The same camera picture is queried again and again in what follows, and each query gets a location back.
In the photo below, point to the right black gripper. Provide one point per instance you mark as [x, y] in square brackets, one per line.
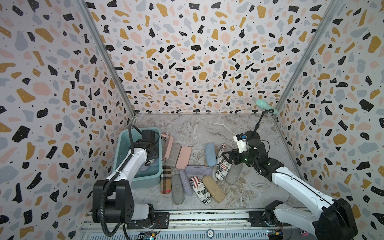
[234, 153]

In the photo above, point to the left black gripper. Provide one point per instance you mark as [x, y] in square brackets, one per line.
[153, 151]

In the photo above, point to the lavender felt case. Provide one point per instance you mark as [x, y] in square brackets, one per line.
[154, 163]

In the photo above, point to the teal plastic storage box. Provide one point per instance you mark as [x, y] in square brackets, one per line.
[146, 179]

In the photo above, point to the light blue felt case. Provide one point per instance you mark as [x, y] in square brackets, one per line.
[144, 168]
[211, 158]

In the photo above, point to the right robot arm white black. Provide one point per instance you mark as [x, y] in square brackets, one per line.
[326, 218]

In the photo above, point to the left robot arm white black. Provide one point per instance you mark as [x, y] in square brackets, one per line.
[113, 201]

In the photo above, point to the pink glasses case left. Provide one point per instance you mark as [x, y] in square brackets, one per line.
[167, 148]

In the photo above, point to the pink glasses case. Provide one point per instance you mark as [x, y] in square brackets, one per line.
[167, 148]
[184, 157]

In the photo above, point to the grey-beige glasses case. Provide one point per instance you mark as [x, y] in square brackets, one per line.
[174, 155]

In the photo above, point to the pink glasses case middle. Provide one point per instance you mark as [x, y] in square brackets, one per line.
[184, 157]

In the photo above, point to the plaid tartan glasses case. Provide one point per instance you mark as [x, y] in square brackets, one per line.
[166, 180]

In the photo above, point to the newspaper flag case far left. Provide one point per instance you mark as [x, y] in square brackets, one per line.
[164, 137]

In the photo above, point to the newspaper flag case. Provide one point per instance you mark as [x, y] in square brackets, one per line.
[220, 152]
[164, 137]
[223, 170]
[200, 190]

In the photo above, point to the grey felt case right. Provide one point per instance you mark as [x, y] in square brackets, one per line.
[234, 174]

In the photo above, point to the grey felt case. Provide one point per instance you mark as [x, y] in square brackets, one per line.
[177, 190]
[234, 174]

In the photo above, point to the newspaper flag case upper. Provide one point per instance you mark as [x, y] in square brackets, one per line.
[220, 152]

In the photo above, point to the newspaper flag case middle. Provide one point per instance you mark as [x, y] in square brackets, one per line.
[223, 170]

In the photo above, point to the green microphone on black stand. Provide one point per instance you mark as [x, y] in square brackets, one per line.
[267, 109]

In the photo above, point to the purple felt case diagonal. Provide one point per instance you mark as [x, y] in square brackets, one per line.
[186, 183]

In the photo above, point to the purple felt case horizontal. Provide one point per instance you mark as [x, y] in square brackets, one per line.
[198, 170]

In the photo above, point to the tan felt case front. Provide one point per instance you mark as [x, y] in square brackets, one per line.
[213, 188]

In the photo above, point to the grey felt case front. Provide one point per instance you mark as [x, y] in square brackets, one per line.
[177, 190]

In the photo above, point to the newspaper flag case front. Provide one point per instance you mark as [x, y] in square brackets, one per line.
[200, 190]

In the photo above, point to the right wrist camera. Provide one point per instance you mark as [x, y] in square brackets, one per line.
[241, 141]

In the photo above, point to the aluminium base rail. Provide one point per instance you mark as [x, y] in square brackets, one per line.
[242, 224]

